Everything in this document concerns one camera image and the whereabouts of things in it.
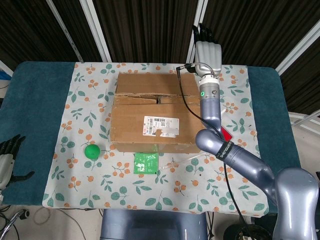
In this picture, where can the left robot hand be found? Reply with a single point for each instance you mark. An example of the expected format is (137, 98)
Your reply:
(6, 165)

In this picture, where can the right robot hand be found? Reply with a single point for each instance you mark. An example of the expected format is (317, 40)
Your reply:
(208, 55)

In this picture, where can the brown cardboard box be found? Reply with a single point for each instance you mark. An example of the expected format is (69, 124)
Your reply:
(135, 125)

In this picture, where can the chrome metal stand leg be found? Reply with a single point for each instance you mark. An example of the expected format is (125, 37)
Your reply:
(15, 220)

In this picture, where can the teal table cover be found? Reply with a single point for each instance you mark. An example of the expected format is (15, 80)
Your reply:
(32, 100)

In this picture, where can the red ink pad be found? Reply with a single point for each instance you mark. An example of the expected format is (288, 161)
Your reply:
(227, 136)

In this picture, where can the green ball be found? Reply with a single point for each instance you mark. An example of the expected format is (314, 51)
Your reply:
(92, 152)

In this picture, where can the clear plastic straw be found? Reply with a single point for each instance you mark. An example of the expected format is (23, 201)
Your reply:
(175, 163)

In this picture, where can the white metal rack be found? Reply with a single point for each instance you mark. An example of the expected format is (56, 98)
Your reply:
(305, 118)

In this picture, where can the green tea sachet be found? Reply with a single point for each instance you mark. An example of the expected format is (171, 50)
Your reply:
(146, 163)

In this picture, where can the leaf and fruit print tablecloth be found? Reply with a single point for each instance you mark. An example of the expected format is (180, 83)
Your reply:
(160, 190)

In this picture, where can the blue-grey robot torso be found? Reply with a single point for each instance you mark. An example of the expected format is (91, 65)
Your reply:
(152, 225)

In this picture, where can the black round bin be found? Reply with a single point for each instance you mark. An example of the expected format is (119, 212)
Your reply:
(247, 232)

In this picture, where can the white frame bar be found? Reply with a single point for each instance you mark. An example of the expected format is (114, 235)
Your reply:
(297, 50)
(197, 25)
(96, 30)
(65, 30)

